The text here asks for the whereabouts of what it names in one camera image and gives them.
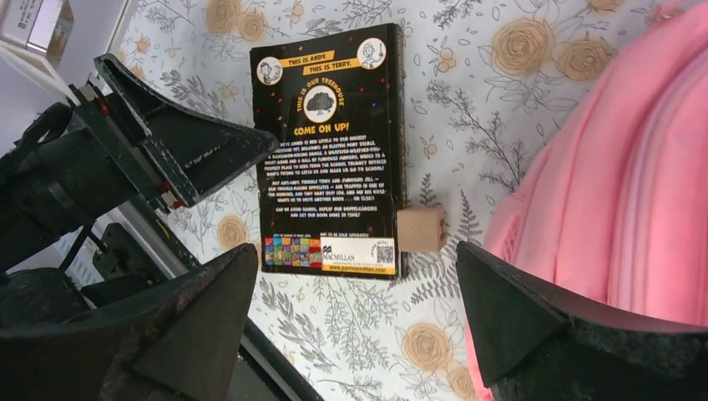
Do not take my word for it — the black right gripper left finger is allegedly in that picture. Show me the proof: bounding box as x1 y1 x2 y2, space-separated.
1 244 258 400

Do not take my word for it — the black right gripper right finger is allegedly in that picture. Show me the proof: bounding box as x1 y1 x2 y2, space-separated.
456 241 707 400

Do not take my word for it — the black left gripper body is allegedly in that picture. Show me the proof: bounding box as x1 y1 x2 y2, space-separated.
1 84 166 272

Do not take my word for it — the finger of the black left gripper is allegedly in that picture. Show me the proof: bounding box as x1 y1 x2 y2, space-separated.
94 53 279 210

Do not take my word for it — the black paperback book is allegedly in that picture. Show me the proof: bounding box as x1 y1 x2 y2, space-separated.
250 23 408 280

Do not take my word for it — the pink student backpack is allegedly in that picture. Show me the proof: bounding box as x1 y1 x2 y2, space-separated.
466 3 707 400

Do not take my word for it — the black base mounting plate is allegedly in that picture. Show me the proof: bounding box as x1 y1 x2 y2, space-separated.
96 243 321 400

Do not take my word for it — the small wooden cube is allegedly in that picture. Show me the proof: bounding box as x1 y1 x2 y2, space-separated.
397 206 447 253

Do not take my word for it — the floral patterned table mat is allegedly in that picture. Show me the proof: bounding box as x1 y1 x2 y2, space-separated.
116 1 659 400

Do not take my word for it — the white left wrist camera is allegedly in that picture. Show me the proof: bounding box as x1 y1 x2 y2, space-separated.
1 0 79 105

